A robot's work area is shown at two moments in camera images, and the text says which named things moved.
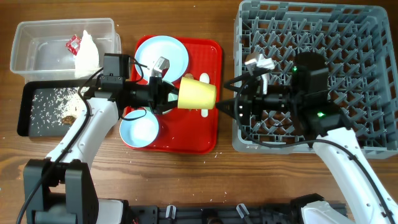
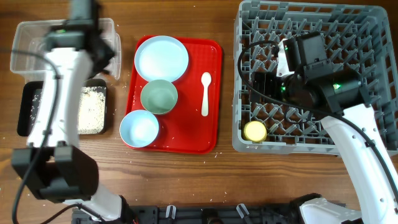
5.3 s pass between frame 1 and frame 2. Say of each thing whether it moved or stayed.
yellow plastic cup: moved
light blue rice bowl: stayed
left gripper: moved
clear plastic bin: stayed
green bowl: stayed
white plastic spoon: stayed
